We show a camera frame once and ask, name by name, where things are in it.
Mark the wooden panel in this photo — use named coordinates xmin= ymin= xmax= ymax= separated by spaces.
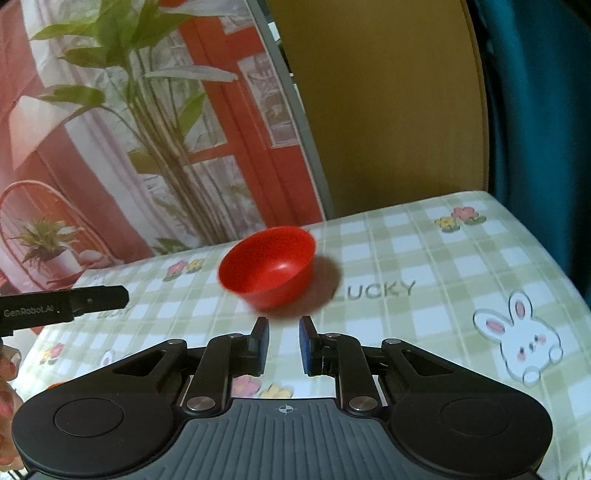
xmin=265 ymin=0 xmax=497 ymax=220

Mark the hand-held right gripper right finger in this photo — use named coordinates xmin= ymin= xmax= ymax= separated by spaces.
xmin=299 ymin=316 xmax=490 ymax=416

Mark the teal curtain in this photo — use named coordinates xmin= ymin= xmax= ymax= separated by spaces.
xmin=466 ymin=0 xmax=591 ymax=296

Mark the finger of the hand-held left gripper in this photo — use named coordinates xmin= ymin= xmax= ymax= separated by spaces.
xmin=69 ymin=285 xmax=130 ymax=317

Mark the printed room backdrop cloth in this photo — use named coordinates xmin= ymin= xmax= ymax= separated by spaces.
xmin=0 ymin=0 xmax=326 ymax=296

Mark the person's left hand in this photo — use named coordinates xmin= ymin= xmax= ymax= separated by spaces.
xmin=0 ymin=344 xmax=24 ymax=462

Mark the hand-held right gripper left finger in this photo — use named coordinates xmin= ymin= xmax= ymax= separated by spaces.
xmin=92 ymin=317 xmax=270 ymax=417

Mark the red plastic bowl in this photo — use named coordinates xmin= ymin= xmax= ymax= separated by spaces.
xmin=218 ymin=226 xmax=317 ymax=311

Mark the green checked tablecloth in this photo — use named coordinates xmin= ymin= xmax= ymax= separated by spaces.
xmin=14 ymin=189 xmax=591 ymax=480

